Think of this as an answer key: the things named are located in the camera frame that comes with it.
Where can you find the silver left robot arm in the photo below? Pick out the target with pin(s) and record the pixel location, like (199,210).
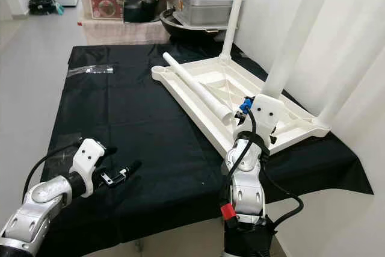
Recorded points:
(36,206)

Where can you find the black tablecloth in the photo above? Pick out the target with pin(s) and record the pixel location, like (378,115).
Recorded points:
(156,142)

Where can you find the clear tape patch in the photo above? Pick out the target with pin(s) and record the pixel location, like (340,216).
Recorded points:
(63,148)

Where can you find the clear tape strip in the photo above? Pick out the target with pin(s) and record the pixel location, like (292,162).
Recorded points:
(90,70)

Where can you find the clear plastic storage container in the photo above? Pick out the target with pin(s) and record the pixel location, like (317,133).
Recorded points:
(204,11)

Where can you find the black wok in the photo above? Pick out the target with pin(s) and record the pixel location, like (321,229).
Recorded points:
(168,27)

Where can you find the red printed carton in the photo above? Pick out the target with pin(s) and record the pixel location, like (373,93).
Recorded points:
(108,1)

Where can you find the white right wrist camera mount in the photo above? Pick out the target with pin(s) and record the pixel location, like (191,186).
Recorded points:
(267,112)

